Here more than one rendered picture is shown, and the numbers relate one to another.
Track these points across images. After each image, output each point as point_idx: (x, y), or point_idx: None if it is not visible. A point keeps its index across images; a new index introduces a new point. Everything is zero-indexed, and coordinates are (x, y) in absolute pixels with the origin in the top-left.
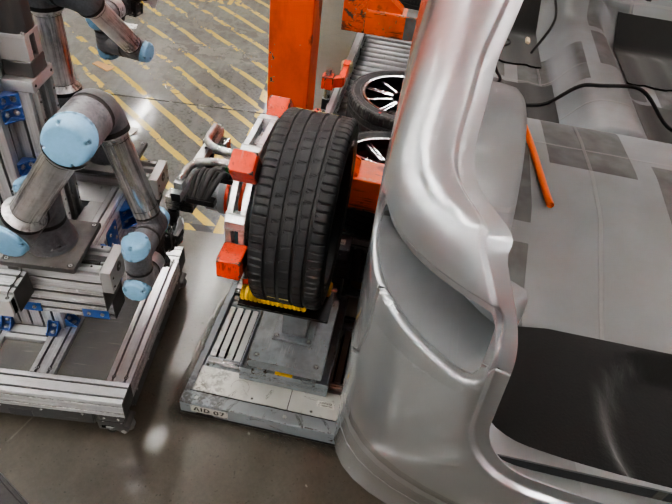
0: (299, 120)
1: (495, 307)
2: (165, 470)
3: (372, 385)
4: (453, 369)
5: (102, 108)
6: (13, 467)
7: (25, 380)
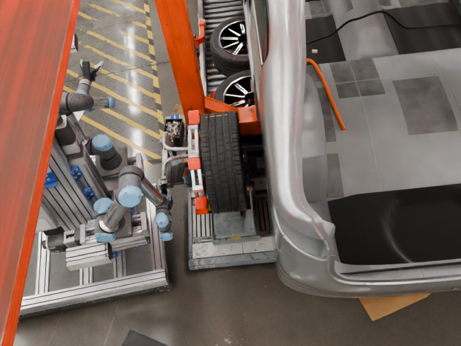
0: (210, 129)
1: (324, 239)
2: (195, 301)
3: (289, 263)
4: (316, 257)
5: (136, 176)
6: (125, 323)
7: (114, 283)
